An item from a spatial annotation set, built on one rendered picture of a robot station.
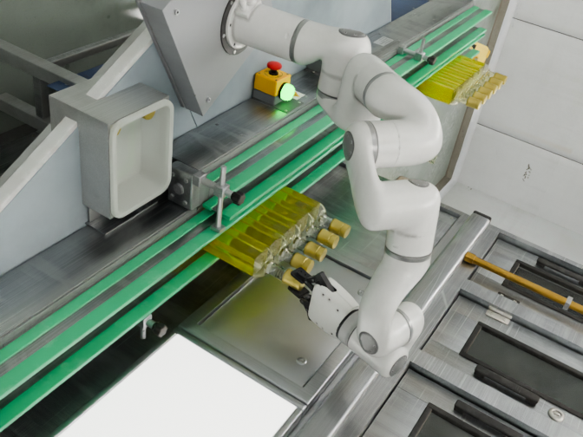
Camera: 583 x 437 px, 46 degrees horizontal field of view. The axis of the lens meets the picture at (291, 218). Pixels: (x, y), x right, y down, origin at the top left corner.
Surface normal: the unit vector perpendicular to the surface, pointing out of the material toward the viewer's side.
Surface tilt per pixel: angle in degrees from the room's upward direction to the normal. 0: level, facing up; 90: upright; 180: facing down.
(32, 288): 90
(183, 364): 90
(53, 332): 90
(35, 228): 0
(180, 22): 2
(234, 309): 90
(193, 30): 2
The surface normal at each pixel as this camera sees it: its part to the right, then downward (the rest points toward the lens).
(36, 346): 0.14, -0.79
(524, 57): -0.54, 0.44
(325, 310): -0.73, 0.25
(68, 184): 0.84, 0.41
